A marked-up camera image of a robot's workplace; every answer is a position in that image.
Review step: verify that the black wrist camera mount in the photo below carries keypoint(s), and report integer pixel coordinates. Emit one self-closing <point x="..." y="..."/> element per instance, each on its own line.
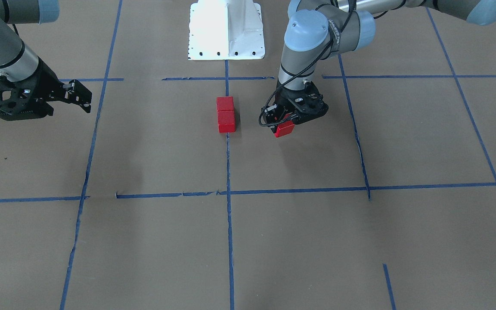
<point x="12" y="100"/>

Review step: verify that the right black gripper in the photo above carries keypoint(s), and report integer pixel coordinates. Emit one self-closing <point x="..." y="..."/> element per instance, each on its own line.
<point x="44" y="82"/>

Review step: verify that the red cube block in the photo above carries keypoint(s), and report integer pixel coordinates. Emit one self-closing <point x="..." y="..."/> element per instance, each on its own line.
<point x="285" y="128"/>
<point x="225" y="103"/>
<point x="226" y="121"/>

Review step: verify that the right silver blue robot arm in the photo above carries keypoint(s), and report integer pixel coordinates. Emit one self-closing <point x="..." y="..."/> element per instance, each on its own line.
<point x="17" y="60"/>

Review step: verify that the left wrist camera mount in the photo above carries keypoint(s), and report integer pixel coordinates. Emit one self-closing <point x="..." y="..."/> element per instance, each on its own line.
<point x="308" y="104"/>

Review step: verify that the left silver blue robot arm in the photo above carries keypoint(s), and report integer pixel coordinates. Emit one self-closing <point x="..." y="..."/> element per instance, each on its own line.
<point x="319" y="29"/>

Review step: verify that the white camera stand pole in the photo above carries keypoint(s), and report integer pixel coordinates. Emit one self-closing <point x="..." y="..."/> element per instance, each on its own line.
<point x="225" y="29"/>

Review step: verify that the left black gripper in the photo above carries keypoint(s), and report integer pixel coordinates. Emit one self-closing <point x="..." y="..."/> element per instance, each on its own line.
<point x="283" y="106"/>

